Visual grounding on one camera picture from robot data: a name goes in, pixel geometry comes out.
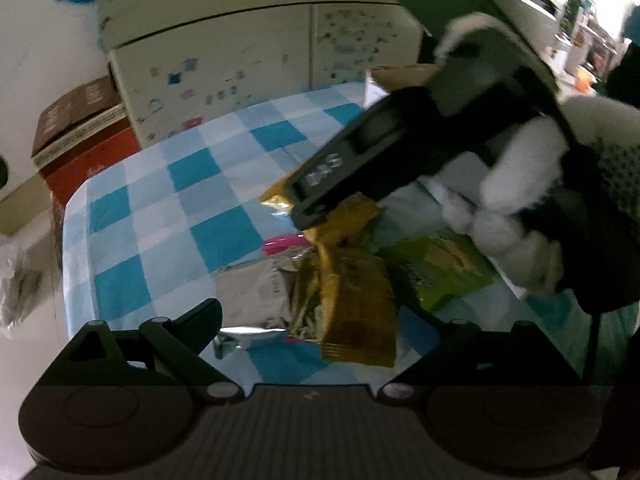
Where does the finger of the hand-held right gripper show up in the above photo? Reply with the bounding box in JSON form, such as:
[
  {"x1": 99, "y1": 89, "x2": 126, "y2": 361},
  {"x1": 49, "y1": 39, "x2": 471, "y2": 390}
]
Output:
[{"x1": 290, "y1": 187, "x2": 366, "y2": 232}]

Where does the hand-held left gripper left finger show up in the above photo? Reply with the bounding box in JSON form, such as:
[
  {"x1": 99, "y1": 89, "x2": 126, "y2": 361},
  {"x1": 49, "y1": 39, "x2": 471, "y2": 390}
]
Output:
[{"x1": 37, "y1": 299, "x2": 246, "y2": 406}]

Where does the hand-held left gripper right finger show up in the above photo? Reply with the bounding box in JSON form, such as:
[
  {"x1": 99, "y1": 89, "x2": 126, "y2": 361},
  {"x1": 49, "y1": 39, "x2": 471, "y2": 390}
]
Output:
[{"x1": 376, "y1": 310, "x2": 585, "y2": 406}]

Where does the cardboard box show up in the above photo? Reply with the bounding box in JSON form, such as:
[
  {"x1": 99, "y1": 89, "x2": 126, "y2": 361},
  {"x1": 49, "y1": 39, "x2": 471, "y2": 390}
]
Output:
[{"x1": 365, "y1": 64, "x2": 441, "y2": 108}]

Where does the green snack packet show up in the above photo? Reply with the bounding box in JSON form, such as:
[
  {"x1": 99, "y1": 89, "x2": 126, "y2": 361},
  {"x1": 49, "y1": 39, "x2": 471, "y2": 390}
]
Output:
[{"x1": 377, "y1": 234, "x2": 498, "y2": 313}]

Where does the person's right hand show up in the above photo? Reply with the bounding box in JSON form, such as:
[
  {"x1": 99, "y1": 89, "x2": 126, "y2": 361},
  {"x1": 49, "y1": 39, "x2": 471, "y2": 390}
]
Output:
[{"x1": 432, "y1": 122, "x2": 571, "y2": 293}]

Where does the silver snack packet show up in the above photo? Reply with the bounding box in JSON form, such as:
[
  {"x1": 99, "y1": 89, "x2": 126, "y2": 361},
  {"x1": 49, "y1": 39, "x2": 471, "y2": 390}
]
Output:
[{"x1": 215, "y1": 255, "x2": 301, "y2": 333}]

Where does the blue white checkered tablecloth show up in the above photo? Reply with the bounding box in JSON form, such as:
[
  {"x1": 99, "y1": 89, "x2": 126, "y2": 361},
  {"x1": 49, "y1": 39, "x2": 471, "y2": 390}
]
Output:
[{"x1": 62, "y1": 80, "x2": 640, "y2": 386}]

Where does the shelf rack with plants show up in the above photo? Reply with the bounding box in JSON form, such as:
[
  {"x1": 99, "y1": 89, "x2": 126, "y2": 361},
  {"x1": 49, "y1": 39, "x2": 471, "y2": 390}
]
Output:
[{"x1": 550, "y1": 0, "x2": 631, "y2": 86}]

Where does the clear plastic bag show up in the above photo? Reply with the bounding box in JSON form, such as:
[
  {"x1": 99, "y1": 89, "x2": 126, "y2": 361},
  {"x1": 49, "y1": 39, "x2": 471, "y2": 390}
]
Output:
[{"x1": 0, "y1": 240, "x2": 56, "y2": 341}]

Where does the cream cabinet with stickers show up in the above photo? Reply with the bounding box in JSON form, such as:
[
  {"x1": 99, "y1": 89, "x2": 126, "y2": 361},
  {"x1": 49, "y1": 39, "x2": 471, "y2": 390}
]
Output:
[{"x1": 95, "y1": 0, "x2": 426, "y2": 148}]

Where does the red brown carton box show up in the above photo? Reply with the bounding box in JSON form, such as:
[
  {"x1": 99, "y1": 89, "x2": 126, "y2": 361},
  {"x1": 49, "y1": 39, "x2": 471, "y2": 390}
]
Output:
[{"x1": 31, "y1": 75, "x2": 143, "y2": 211}]

